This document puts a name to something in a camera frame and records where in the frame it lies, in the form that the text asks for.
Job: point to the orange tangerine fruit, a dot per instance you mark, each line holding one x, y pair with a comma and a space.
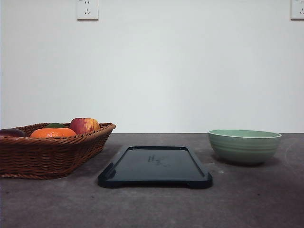
52, 133

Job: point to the white wall socket right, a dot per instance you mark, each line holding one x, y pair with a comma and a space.
297, 10

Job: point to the brown wicker basket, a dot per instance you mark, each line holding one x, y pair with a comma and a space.
50, 158

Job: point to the dark purple fruit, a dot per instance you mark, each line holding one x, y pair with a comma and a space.
12, 132

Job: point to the white wall socket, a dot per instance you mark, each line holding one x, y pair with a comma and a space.
297, 10
87, 10

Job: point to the dark green fruit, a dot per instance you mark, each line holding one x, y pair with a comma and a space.
55, 125

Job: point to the dark blue rectangular tray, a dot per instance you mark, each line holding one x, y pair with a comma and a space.
172, 166

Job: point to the red yellow apple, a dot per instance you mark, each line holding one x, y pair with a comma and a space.
84, 125

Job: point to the green ceramic bowl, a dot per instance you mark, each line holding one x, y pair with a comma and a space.
243, 146

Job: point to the white wall socket left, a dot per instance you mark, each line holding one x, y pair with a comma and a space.
87, 10

